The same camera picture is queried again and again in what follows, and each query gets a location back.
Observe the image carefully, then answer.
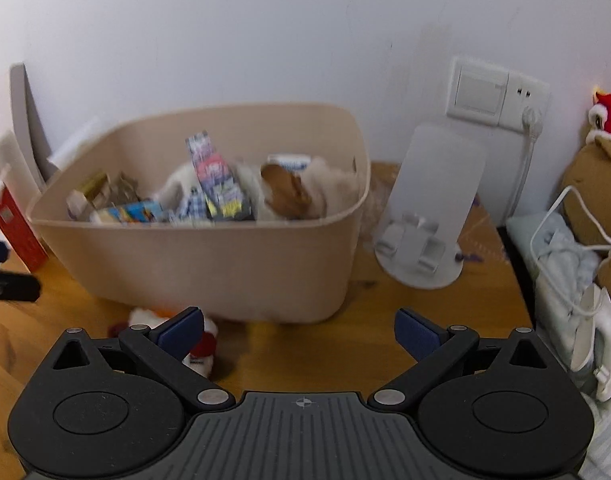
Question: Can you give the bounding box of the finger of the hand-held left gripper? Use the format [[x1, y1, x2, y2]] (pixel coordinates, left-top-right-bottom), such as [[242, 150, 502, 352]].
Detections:
[[0, 237, 41, 308]]

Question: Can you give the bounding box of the black patterned candy tube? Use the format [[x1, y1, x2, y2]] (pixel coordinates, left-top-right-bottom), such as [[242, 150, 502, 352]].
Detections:
[[185, 131, 256, 222]]

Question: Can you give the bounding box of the white wall switch socket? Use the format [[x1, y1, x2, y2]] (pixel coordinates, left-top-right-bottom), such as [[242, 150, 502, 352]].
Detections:
[[446, 55, 551, 133]]

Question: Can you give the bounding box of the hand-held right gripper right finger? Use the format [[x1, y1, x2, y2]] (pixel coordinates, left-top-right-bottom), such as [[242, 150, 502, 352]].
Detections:
[[368, 308, 559, 415]]

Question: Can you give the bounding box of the small brown cardboard box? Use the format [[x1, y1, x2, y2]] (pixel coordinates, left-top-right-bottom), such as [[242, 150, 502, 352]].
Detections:
[[66, 172, 141, 221]]

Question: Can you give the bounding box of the pink board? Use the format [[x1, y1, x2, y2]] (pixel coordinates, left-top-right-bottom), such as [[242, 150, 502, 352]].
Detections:
[[9, 62, 53, 191]]

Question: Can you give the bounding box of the colourful snack packet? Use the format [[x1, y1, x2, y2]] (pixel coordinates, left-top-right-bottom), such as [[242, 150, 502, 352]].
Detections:
[[90, 200, 166, 225]]

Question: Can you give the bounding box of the white phone stand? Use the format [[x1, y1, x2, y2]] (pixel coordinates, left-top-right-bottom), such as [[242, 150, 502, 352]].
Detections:
[[374, 122, 487, 290]]

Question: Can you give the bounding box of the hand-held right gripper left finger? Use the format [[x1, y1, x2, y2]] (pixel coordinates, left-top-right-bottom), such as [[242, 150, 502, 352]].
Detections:
[[50, 307, 236, 415]]

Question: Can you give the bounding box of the brown plush bear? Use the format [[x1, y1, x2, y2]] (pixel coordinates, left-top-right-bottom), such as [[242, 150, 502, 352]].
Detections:
[[560, 135, 611, 301]]

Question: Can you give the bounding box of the beige plastic storage bin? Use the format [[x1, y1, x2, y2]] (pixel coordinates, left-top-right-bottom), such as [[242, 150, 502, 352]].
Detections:
[[26, 102, 371, 323]]

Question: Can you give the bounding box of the white cat plush red bow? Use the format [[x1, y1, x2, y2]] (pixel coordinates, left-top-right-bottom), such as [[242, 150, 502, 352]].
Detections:
[[109, 307, 220, 376]]

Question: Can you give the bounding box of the white blue tissue pack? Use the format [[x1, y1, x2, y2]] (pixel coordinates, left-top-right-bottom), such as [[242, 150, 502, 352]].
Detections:
[[268, 154, 313, 173]]

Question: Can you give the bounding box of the white plug with cable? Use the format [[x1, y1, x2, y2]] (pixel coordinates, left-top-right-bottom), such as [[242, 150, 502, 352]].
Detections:
[[510, 105, 545, 216]]

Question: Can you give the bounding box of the red milk carton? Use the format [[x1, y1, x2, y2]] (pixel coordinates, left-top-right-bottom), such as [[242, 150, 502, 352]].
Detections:
[[0, 180, 50, 273]]

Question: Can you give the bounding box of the grey-white plush toy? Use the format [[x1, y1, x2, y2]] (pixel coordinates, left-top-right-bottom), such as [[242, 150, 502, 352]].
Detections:
[[155, 156, 361, 222]]

